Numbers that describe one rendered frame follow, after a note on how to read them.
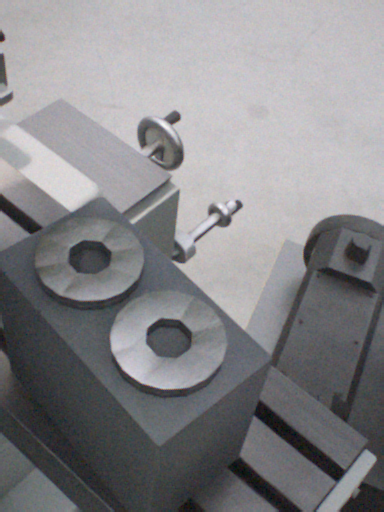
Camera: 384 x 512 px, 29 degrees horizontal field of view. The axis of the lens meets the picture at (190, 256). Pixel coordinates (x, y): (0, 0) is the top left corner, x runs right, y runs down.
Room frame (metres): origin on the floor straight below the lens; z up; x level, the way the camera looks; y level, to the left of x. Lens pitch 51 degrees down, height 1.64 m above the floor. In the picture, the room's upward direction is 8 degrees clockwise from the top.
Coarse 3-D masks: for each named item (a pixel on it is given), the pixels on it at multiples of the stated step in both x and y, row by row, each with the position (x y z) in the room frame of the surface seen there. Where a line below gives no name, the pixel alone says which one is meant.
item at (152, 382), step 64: (0, 256) 0.38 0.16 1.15; (64, 256) 0.37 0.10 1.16; (128, 256) 0.38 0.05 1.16; (64, 320) 0.32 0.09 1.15; (128, 320) 0.32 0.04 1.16; (192, 320) 0.33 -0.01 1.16; (64, 384) 0.31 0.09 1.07; (128, 384) 0.27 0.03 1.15; (192, 384) 0.27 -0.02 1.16; (256, 384) 0.31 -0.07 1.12; (128, 448) 0.25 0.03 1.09; (192, 448) 0.26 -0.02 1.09
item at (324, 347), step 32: (320, 256) 0.90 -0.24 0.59; (352, 256) 0.89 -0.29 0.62; (320, 288) 0.83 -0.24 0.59; (352, 288) 0.84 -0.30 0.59; (288, 320) 0.76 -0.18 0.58; (320, 320) 0.76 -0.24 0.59; (352, 320) 0.77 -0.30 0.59; (288, 352) 0.69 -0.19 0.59; (320, 352) 0.69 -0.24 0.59; (352, 352) 0.70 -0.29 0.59; (320, 384) 0.63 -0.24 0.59; (352, 384) 0.64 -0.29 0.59; (352, 416) 0.60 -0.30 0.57
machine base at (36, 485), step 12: (36, 468) 0.58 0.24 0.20; (24, 480) 0.55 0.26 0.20; (36, 480) 0.56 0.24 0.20; (48, 480) 0.56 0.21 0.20; (12, 492) 0.53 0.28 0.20; (24, 492) 0.53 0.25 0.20; (36, 492) 0.53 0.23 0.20; (48, 492) 0.54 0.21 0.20; (60, 492) 0.54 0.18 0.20; (0, 504) 0.50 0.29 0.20; (12, 504) 0.50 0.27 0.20; (24, 504) 0.51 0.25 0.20; (36, 504) 0.51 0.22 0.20; (48, 504) 0.51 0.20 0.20; (60, 504) 0.52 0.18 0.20; (72, 504) 0.52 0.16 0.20
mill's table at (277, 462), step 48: (0, 192) 0.61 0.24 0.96; (0, 240) 0.54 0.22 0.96; (0, 336) 0.43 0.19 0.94; (0, 384) 0.36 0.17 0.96; (288, 384) 0.41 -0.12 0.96; (0, 432) 0.34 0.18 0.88; (48, 432) 0.31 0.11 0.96; (288, 432) 0.36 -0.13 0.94; (336, 432) 0.36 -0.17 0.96; (96, 480) 0.27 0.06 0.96; (240, 480) 0.29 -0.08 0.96; (288, 480) 0.30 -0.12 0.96; (336, 480) 0.32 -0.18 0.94
